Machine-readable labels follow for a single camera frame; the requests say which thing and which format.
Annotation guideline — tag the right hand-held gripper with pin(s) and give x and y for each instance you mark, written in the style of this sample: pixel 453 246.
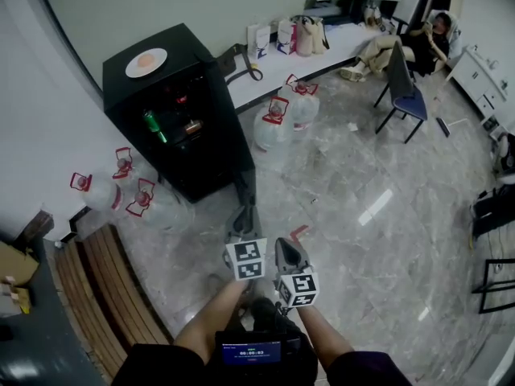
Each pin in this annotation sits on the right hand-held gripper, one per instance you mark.
pixel 297 290

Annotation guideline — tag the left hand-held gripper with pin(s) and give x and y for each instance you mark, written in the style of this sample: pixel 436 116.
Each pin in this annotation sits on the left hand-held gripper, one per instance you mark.
pixel 245 261

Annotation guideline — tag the black mini fridge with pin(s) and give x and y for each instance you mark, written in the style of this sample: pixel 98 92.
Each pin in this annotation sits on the black mini fridge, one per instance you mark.
pixel 128 95

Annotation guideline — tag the white round plate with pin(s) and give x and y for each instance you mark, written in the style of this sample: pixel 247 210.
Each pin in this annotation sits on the white round plate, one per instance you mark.
pixel 133 71

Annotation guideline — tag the orange round food item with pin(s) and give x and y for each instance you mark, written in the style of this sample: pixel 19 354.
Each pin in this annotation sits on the orange round food item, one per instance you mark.
pixel 147 60

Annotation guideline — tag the person's left forearm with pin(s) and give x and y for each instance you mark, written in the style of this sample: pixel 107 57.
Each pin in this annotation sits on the person's left forearm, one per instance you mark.
pixel 209 320

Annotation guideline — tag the person's right forearm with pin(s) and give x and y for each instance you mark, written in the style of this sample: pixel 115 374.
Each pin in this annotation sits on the person's right forearm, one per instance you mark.
pixel 322 336

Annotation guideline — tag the black chest-mounted display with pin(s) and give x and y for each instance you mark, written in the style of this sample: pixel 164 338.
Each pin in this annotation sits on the black chest-mounted display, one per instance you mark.
pixel 251 352

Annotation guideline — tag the brown jar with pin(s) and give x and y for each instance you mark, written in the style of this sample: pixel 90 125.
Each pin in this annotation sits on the brown jar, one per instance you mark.
pixel 194 128

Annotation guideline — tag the green drink can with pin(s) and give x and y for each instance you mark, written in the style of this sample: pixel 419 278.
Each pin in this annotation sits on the green drink can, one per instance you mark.
pixel 149 121

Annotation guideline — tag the wooden slatted bench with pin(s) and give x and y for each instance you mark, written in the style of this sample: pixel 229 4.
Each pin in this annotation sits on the wooden slatted bench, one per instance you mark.
pixel 104 292

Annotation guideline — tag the person's dark clothing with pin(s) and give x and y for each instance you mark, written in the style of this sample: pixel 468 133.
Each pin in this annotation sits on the person's dark clothing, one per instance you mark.
pixel 161 368

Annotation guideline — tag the white paper bag pink side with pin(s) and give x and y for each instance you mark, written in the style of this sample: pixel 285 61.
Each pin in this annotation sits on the white paper bag pink side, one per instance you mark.
pixel 286 36

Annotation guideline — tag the blue seat black chair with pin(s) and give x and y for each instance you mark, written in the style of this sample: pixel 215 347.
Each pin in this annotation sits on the blue seat black chair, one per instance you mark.
pixel 410 105

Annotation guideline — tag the black floor brush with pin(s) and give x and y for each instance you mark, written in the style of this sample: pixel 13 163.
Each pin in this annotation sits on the black floor brush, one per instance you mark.
pixel 442 127

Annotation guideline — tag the dark brown wooden block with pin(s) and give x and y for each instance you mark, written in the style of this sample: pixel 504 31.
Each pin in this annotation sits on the dark brown wooden block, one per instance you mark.
pixel 38 223

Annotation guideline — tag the black equipment bag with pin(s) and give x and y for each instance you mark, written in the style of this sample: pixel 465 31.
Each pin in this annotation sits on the black equipment bag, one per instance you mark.
pixel 493 209

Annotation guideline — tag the large cardboard box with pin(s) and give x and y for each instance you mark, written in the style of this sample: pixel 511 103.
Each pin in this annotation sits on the large cardboard box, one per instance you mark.
pixel 16 264

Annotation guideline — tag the small cardboard box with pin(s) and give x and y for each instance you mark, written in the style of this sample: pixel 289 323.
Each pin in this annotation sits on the small cardboard box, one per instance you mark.
pixel 16 298

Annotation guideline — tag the small beige bag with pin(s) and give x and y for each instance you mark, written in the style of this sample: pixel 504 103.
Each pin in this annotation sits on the small beige bag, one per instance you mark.
pixel 372 14

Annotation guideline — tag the white cabinet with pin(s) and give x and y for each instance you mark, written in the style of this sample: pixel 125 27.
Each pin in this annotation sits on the white cabinet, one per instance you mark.
pixel 479 79

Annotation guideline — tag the black metal frame stand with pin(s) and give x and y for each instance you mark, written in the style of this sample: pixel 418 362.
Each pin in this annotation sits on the black metal frame stand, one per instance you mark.
pixel 483 288

